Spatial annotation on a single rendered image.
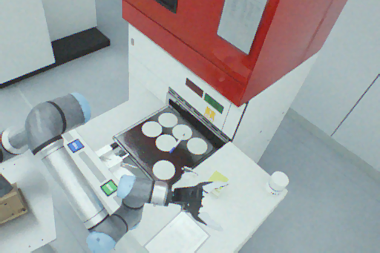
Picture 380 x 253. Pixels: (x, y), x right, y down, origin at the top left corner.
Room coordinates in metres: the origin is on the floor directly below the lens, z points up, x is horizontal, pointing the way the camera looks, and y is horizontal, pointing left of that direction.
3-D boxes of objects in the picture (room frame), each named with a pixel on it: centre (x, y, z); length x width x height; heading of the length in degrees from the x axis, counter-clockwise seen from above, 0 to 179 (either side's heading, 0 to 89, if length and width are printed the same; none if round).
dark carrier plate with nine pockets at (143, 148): (0.87, 0.06, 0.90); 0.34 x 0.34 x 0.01; 52
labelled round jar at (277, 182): (0.68, -0.44, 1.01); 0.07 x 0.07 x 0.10
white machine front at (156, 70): (1.16, 0.07, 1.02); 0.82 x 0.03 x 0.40; 52
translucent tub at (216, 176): (0.64, -0.19, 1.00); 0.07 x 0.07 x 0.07; 61
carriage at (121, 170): (0.65, 0.21, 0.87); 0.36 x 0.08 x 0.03; 52
